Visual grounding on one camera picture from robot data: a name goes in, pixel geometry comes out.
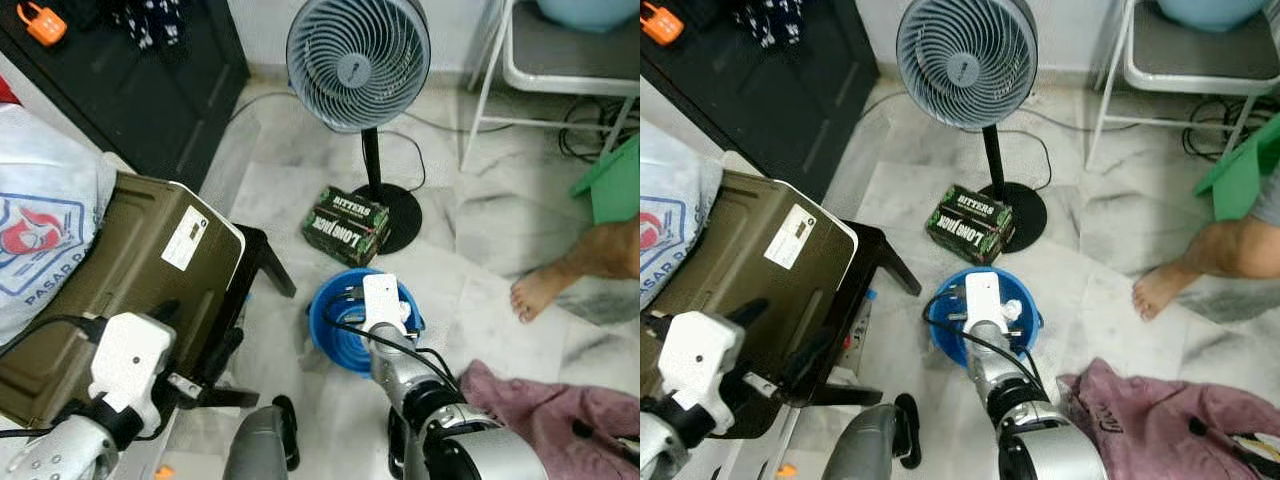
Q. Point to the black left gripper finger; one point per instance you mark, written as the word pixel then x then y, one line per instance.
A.
pixel 810 355
pixel 222 352
pixel 748 312
pixel 165 312

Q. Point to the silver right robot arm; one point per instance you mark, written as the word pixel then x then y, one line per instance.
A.
pixel 1000 370
pixel 395 365

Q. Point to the olive suitcase white label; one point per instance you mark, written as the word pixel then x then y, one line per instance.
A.
pixel 110 280
pixel 760 270

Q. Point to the small orange object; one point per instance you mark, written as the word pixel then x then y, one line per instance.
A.
pixel 162 471
pixel 787 470

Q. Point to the grey left robot leg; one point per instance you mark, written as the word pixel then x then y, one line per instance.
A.
pixel 255 450
pixel 870 450

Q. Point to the grey robot leg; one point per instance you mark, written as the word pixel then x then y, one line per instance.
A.
pixel 870 450
pixel 255 450
pixel 398 450

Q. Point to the black wooden stool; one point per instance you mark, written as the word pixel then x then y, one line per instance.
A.
pixel 885 260
pixel 260 260

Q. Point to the blue plastic bucket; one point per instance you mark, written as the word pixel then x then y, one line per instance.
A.
pixel 330 345
pixel 945 340

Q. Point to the white printed plastic bag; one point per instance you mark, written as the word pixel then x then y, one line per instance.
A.
pixel 40 210
pixel 665 220

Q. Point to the black green Long Jack box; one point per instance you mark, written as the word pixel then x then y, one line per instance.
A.
pixel 968 222
pixel 348 225

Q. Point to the person's bare leg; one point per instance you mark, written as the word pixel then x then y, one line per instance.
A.
pixel 1200 260
pixel 570 270

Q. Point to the grey right robot leg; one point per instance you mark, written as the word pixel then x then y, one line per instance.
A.
pixel 398 450

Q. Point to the pink cartoon print blanket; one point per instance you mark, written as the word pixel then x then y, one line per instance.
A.
pixel 540 420
pixel 1160 430

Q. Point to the black cabinet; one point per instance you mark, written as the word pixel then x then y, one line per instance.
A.
pixel 760 90
pixel 130 90

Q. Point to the dark patterned cloth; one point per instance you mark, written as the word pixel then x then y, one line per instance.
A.
pixel 150 20
pixel 770 20

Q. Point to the orange padlock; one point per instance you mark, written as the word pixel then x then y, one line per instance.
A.
pixel 662 22
pixel 42 22

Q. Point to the grey standing fan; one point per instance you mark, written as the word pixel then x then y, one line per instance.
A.
pixel 965 60
pixel 358 65

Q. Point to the white metal chair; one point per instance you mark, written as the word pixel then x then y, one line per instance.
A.
pixel 1190 60
pixel 560 60

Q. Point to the light blue plastic basin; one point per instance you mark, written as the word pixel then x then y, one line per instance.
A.
pixel 590 10
pixel 1210 10

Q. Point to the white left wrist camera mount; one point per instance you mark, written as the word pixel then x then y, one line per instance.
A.
pixel 700 360
pixel 125 360

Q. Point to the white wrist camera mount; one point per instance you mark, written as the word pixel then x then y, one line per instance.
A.
pixel 380 300
pixel 700 360
pixel 982 298
pixel 125 360

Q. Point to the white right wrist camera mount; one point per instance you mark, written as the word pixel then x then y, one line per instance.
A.
pixel 982 298
pixel 380 300

